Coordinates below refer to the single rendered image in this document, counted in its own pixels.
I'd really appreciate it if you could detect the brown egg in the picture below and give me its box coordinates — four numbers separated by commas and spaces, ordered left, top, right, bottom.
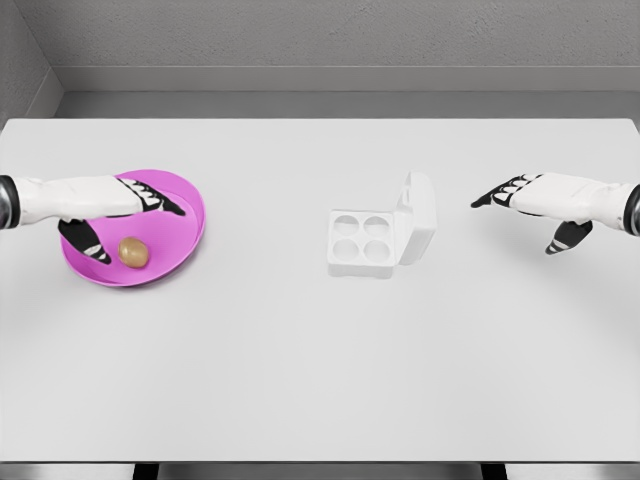
117, 236, 150, 268

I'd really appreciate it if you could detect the pink round plate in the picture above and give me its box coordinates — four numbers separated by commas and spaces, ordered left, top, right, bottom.
60, 169, 207, 288

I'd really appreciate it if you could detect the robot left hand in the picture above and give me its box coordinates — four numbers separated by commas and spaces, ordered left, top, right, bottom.
57, 173, 187, 265

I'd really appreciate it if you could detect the white egg box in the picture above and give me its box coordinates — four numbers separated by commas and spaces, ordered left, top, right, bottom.
327, 170, 438, 279

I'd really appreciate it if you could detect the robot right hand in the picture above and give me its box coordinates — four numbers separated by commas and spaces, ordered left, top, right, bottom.
470, 172, 594, 256

